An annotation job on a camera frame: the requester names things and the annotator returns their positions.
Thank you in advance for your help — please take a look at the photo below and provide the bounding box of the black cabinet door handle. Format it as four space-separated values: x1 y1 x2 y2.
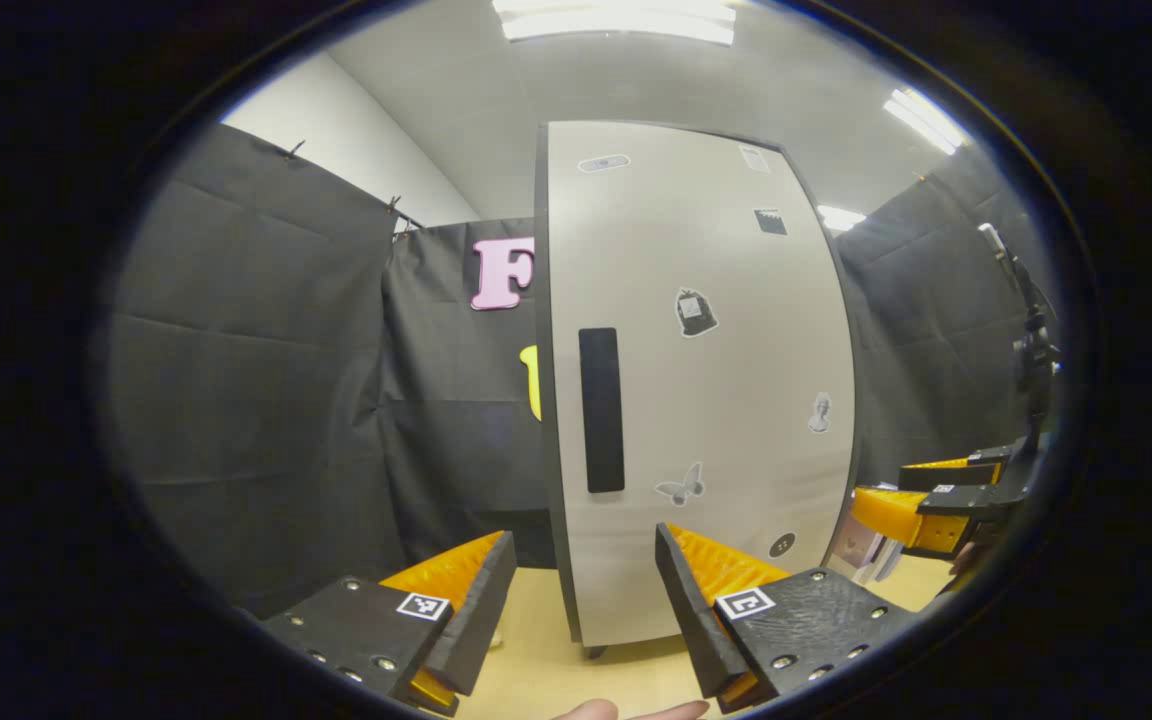
577 326 627 495

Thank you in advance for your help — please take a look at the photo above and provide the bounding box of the black backdrop cloth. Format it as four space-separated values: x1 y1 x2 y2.
101 122 1057 621

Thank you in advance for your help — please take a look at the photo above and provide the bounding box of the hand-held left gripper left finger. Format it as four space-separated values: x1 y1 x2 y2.
259 530 520 718

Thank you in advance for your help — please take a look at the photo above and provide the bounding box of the dark grey cabinet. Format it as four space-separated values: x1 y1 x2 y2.
533 118 862 661

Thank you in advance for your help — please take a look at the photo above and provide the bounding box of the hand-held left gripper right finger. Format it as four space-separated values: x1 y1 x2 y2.
654 522 924 715

